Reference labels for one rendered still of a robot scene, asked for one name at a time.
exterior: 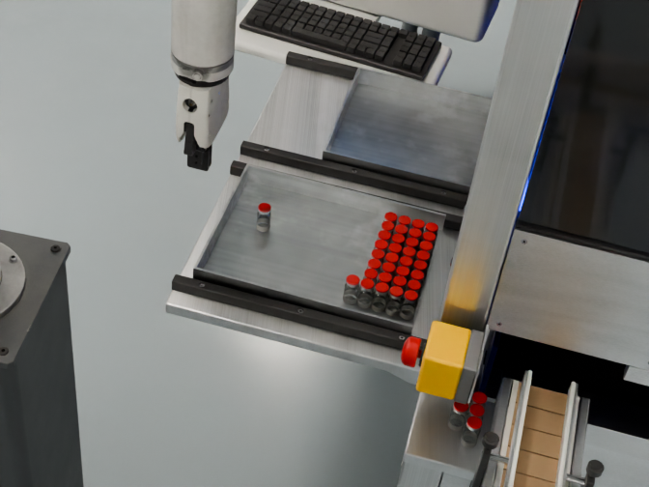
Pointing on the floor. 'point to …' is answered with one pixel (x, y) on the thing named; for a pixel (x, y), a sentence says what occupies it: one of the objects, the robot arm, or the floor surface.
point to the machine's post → (502, 170)
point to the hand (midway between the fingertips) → (199, 155)
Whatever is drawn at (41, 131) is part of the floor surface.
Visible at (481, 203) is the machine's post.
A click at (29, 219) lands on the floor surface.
